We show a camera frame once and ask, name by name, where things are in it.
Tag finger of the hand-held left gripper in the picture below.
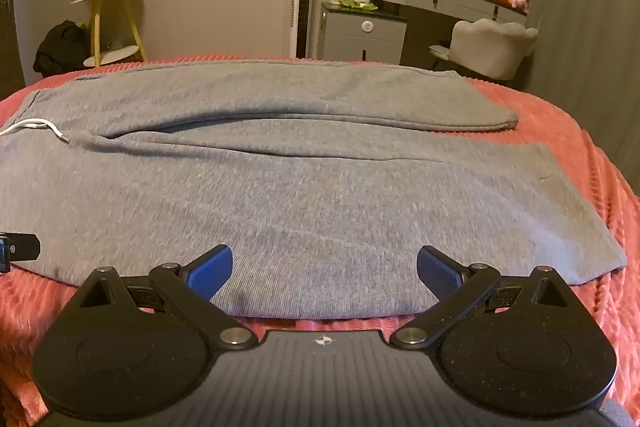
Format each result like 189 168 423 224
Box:
0 232 42 274

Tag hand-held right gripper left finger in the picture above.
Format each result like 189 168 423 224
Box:
77 244 258 351

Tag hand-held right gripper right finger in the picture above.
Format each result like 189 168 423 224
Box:
390 244 572 351

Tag grey pants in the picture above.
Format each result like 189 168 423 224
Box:
0 59 628 321

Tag pink ribbed blanket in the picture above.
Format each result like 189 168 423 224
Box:
0 54 640 427

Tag black bag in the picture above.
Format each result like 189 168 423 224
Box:
33 20 91 78

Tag dark wooden panel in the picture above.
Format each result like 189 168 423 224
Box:
0 0 27 104

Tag white shell back chair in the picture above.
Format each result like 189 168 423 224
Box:
428 18 540 80

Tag yellow legged side table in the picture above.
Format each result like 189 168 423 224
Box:
69 0 149 68

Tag grey drawer cabinet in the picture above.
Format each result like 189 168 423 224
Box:
319 1 409 66

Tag grey curtain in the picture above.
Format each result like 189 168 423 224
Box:
510 0 640 198

